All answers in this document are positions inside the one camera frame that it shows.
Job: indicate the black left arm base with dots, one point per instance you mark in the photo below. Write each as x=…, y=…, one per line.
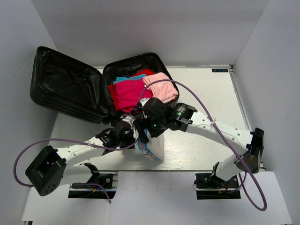
x=100, y=186

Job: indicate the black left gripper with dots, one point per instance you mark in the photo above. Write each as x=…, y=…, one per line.
x=133, y=139

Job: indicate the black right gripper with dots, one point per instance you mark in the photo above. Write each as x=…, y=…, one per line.
x=142, y=124

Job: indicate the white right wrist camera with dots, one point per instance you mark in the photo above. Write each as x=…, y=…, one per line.
x=140, y=105

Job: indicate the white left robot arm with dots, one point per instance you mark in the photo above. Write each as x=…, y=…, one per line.
x=52, y=167

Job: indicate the teal shirt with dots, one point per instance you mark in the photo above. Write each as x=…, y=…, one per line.
x=120, y=79

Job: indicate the first aid tin box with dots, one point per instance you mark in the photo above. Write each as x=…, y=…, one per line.
x=154, y=149

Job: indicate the black hard-shell suitcase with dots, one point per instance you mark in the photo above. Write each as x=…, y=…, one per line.
x=74, y=88

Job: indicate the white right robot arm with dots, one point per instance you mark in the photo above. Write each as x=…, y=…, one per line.
x=248, y=144

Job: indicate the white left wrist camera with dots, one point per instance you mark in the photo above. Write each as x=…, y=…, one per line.
x=130, y=119

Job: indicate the magenta garment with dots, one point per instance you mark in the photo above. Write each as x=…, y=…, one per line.
x=127, y=93

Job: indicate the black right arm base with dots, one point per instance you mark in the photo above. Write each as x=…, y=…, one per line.
x=211, y=188

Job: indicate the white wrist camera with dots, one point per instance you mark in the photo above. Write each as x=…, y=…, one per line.
x=140, y=105
x=130, y=119

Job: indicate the pink towel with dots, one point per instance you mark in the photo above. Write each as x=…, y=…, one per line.
x=164, y=90

